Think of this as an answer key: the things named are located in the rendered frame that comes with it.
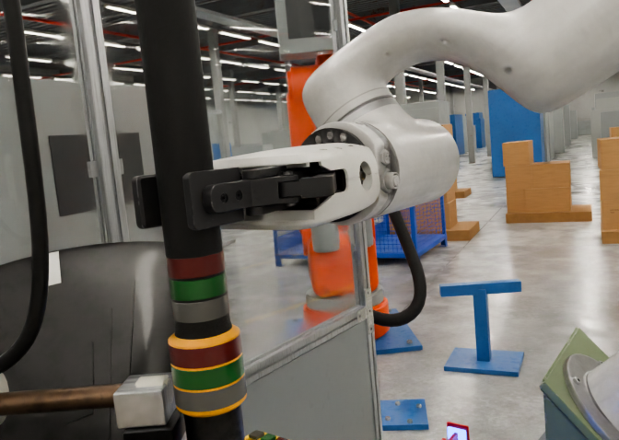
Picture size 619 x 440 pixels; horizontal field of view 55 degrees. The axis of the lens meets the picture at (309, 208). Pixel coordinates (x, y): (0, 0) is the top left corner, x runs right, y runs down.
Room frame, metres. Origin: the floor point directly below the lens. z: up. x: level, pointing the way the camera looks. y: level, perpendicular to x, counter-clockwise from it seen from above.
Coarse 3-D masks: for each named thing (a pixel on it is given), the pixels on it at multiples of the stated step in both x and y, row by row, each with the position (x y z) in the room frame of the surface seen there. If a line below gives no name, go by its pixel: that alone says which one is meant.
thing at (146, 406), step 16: (128, 384) 0.35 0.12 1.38; (128, 400) 0.33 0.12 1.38; (144, 400) 0.33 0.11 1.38; (160, 400) 0.33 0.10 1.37; (128, 416) 0.33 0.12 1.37; (144, 416) 0.33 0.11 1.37; (160, 416) 0.33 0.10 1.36; (176, 416) 0.35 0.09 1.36; (128, 432) 0.33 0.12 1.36; (144, 432) 0.33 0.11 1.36; (160, 432) 0.33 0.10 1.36; (176, 432) 0.33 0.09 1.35
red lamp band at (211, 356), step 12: (240, 336) 0.35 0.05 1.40; (204, 348) 0.33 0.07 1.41; (216, 348) 0.33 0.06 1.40; (228, 348) 0.33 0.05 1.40; (240, 348) 0.34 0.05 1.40; (180, 360) 0.33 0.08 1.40; (192, 360) 0.33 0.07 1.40; (204, 360) 0.33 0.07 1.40; (216, 360) 0.33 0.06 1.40; (228, 360) 0.33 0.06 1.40
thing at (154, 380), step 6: (144, 378) 0.35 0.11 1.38; (150, 378) 0.35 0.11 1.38; (156, 378) 0.35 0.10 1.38; (162, 378) 0.35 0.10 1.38; (168, 378) 0.35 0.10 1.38; (138, 384) 0.34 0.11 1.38; (144, 384) 0.34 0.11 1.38; (150, 384) 0.34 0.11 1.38; (156, 384) 0.34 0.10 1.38; (162, 384) 0.34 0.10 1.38; (168, 384) 0.35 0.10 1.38; (168, 390) 0.34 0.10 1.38
